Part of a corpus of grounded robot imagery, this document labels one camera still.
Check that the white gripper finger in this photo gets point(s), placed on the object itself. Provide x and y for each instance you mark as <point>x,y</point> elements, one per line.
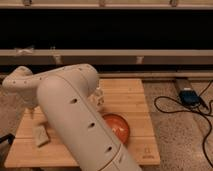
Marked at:
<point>32,112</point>

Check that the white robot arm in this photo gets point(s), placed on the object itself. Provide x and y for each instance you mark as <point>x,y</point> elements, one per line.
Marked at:
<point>62,94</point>

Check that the orange ceramic bowl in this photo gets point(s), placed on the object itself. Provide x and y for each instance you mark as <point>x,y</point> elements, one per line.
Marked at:
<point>119,126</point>

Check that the beige sponge block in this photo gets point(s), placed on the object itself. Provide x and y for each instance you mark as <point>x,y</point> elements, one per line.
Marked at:
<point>40,135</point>

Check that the black object at left edge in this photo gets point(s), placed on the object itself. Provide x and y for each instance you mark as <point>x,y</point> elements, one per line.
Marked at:
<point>9,138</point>

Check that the small white bottle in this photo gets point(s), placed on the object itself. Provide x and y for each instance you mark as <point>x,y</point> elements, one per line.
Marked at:
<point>97,99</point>

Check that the wooden board table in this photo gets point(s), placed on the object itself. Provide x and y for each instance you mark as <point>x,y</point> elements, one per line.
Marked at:
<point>124,97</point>

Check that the blue power adapter box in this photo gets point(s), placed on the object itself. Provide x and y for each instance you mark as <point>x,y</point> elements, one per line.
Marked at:
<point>189,97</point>

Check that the grey horizontal rail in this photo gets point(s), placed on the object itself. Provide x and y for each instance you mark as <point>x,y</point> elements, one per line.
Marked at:
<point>104,57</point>

